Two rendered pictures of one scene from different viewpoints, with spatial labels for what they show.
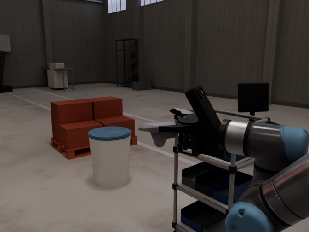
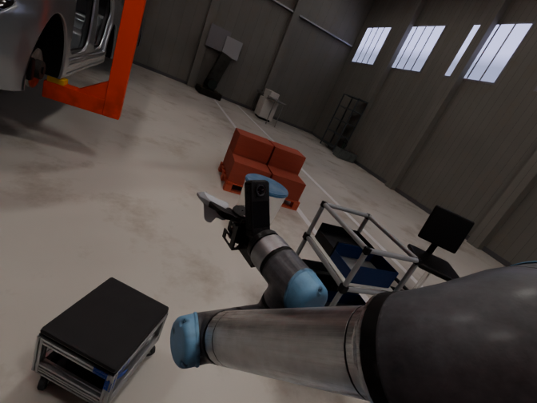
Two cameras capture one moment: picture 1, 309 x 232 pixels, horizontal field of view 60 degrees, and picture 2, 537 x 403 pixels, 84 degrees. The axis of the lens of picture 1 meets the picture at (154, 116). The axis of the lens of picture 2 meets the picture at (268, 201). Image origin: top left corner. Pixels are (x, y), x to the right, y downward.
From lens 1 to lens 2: 29 cm
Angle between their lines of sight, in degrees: 15
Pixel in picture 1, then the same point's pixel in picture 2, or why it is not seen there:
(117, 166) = not seen: hidden behind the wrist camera
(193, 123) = (240, 216)
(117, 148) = not seen: hidden behind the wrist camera
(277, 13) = not seen: outside the picture
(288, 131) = (301, 278)
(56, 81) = (263, 110)
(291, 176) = (231, 320)
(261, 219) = (189, 341)
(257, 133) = (276, 261)
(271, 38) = (527, 174)
